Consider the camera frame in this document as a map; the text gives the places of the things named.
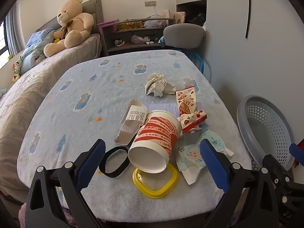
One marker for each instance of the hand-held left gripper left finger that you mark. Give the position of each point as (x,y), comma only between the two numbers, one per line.
(91,168)

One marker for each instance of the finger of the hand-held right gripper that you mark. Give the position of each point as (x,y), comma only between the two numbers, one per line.
(277,168)
(298,155)

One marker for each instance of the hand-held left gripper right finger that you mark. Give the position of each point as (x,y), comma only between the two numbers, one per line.
(213,167)

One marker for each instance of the teal wet wipes packet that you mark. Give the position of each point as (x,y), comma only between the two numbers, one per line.
(192,156)

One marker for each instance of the grey plastic laundry basket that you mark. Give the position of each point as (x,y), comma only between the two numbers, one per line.
(261,128)

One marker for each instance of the red white paper cup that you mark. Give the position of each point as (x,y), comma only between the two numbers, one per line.
(154,137)

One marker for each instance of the white paper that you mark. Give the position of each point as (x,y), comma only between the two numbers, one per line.
(158,84)

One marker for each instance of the black elastic band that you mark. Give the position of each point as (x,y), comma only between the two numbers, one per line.
(111,175)

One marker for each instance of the red white snack box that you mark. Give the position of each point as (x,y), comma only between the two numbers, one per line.
(187,106)

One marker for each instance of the white carton box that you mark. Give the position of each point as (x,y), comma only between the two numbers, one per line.
(135,116)

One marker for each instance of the beige bed cover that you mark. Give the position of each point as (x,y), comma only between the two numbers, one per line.
(23,104)

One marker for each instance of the blue child chair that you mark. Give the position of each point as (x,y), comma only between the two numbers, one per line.
(198,59)

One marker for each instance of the small green plush toy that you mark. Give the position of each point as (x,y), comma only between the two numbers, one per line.
(17,70)

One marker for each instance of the small red white can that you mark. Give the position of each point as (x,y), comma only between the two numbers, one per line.
(119,42)

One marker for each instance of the grey shelf unit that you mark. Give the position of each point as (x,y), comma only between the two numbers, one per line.
(111,38)

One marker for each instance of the yellow toy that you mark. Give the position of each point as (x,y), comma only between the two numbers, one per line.
(56,40)

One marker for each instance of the grey chair back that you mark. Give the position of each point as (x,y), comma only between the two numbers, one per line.
(184,35)

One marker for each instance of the blue printed pillow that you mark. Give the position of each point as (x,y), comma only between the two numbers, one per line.
(35,45)

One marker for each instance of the teal cloth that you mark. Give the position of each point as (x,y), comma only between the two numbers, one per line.
(162,41)

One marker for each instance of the pink white plastic bag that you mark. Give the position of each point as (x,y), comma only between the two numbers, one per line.
(139,39)

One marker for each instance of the beige teddy bear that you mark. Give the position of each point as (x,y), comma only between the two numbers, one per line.
(76,26)

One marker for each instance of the pink plastic basket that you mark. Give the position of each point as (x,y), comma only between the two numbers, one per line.
(108,26)

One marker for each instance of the gold foil packets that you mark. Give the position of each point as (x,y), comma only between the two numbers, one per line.
(130,25)

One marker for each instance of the black bag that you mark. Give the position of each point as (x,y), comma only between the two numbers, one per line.
(197,19)

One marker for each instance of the window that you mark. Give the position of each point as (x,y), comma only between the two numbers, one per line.
(3,47)

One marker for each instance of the pink gift bag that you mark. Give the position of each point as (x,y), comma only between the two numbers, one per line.
(181,17)
(169,14)

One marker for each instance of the grey bed headboard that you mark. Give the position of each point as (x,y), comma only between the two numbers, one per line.
(97,11)

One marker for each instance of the grey curtain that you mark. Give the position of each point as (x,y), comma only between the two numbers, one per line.
(14,30)

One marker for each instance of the wall socket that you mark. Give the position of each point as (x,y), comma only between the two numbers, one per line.
(150,3)

